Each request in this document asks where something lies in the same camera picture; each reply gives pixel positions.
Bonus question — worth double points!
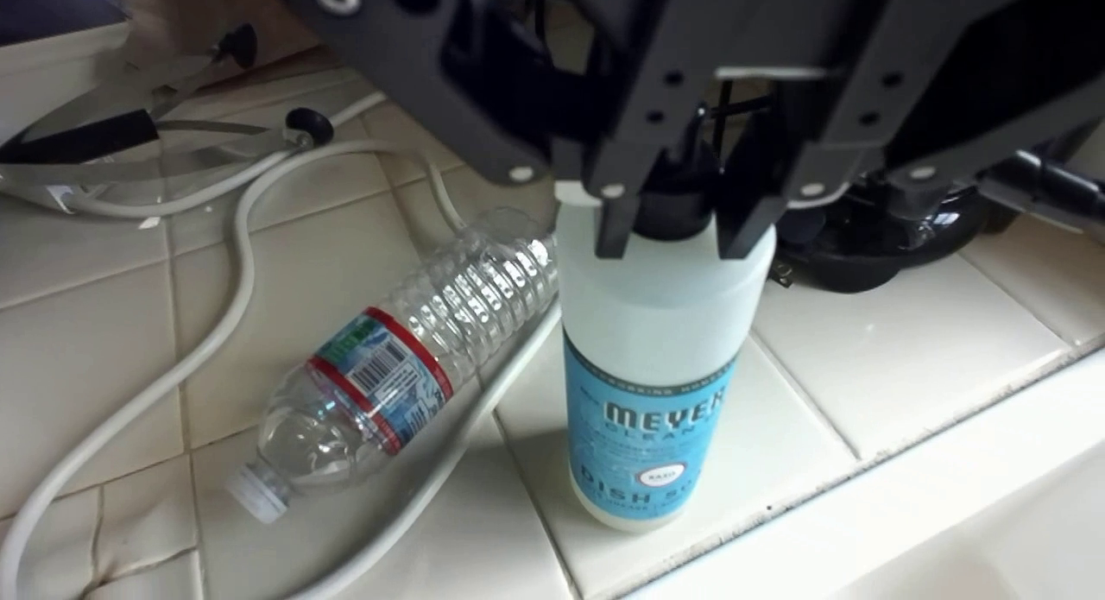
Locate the clear plastic water bottle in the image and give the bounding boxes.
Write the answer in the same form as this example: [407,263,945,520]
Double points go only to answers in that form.
[226,207,560,525]

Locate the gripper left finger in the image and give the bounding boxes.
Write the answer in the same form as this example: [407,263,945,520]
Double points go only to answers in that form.
[276,0,717,260]

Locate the white cable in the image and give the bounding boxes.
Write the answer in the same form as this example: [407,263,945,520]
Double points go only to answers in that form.
[0,91,564,600]

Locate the white soap bottle blue label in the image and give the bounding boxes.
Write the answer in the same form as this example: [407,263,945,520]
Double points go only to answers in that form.
[555,142,778,534]

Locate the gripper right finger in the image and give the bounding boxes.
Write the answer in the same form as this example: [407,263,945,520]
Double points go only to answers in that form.
[715,0,1105,261]

